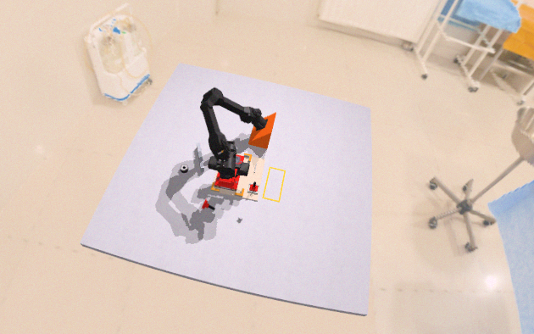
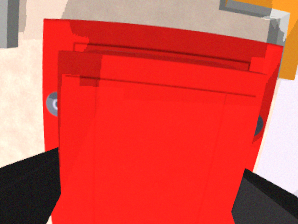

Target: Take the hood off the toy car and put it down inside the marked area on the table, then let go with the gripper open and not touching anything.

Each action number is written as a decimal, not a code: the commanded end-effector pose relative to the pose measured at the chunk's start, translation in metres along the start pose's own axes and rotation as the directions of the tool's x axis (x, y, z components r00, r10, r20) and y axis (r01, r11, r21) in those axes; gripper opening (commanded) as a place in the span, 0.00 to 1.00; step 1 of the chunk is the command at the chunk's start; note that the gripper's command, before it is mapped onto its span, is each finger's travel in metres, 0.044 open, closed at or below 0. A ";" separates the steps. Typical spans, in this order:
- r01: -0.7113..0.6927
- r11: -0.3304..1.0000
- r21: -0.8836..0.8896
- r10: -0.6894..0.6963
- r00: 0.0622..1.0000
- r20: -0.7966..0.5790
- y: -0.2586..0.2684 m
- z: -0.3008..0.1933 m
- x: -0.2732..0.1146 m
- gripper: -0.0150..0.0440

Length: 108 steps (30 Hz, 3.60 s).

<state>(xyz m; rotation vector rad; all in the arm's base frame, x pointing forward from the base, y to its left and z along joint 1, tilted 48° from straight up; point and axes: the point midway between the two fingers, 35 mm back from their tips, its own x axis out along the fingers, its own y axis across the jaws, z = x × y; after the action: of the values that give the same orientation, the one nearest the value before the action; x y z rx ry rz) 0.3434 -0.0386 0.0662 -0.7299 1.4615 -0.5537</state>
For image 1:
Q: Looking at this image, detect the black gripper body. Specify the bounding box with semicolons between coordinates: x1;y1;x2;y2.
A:
209;156;250;176

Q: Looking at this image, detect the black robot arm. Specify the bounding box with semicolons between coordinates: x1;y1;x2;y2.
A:
200;87;268;180

